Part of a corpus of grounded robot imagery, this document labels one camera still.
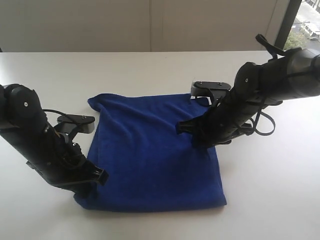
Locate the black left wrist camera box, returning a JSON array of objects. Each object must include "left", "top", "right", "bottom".
[{"left": 54, "top": 114, "right": 95, "bottom": 134}]

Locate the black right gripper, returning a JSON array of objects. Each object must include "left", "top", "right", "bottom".
[{"left": 176, "top": 94, "right": 258, "bottom": 148}]

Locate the blue microfiber towel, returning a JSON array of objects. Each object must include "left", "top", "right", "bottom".
[{"left": 74, "top": 93, "right": 227, "bottom": 213}]

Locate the dark window frame post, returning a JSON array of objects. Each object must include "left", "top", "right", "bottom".
[{"left": 274, "top": 0, "right": 302, "bottom": 49}]

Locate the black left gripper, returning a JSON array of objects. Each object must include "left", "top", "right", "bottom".
[{"left": 26, "top": 132, "right": 109, "bottom": 199}]

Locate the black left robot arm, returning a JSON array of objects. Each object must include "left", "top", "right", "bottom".
[{"left": 0, "top": 84, "right": 109, "bottom": 198}]

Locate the thin black left cable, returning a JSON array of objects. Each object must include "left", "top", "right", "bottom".
[{"left": 42, "top": 108, "right": 66, "bottom": 116}]

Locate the white bus outside window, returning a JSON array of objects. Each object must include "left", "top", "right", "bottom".
[{"left": 300, "top": 22, "right": 320, "bottom": 41}]

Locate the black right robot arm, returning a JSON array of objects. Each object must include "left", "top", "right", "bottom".
[{"left": 175, "top": 48, "right": 320, "bottom": 148}]

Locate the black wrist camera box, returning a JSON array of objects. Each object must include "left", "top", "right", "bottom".
[
  {"left": 190, "top": 81, "right": 231, "bottom": 99},
  {"left": 54, "top": 114, "right": 95, "bottom": 134}
]

